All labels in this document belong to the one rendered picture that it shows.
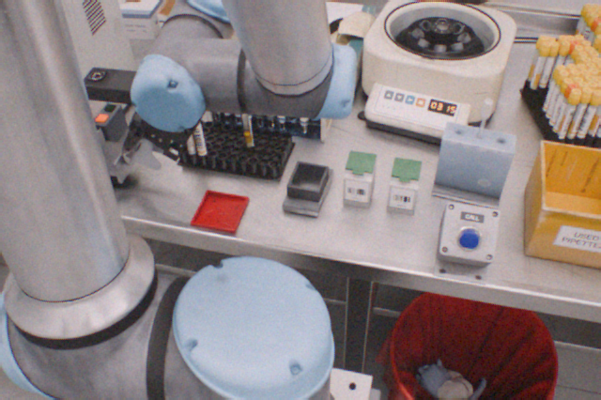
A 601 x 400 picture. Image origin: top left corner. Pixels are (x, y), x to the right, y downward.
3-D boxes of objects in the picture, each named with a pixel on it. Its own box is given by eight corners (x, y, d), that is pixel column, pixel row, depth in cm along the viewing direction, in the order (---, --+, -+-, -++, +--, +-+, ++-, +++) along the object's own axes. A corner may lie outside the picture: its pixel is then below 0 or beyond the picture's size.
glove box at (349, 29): (295, 98, 101) (292, 53, 94) (324, 31, 117) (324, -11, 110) (362, 107, 99) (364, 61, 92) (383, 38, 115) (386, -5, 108)
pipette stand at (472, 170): (431, 194, 84) (439, 145, 77) (439, 164, 88) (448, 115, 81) (497, 210, 82) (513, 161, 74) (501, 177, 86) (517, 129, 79)
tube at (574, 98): (550, 141, 90) (569, 87, 83) (561, 142, 90) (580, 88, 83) (552, 148, 89) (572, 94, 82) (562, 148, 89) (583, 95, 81)
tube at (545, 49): (531, 99, 98) (547, 47, 90) (524, 94, 99) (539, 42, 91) (537, 96, 99) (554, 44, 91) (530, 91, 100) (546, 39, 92)
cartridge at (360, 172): (342, 204, 83) (343, 171, 79) (348, 181, 87) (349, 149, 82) (369, 208, 83) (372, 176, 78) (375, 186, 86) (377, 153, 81)
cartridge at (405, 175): (386, 211, 82) (390, 178, 77) (391, 188, 85) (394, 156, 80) (413, 216, 81) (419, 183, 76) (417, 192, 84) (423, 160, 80)
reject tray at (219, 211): (191, 225, 82) (190, 223, 81) (208, 192, 86) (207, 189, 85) (235, 234, 80) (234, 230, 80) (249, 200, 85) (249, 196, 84)
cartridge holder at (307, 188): (282, 210, 83) (281, 193, 80) (300, 169, 89) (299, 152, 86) (317, 218, 82) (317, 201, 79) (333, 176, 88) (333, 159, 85)
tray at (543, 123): (604, 150, 89) (609, 138, 88) (551, 152, 89) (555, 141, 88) (565, 86, 101) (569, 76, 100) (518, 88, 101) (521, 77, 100)
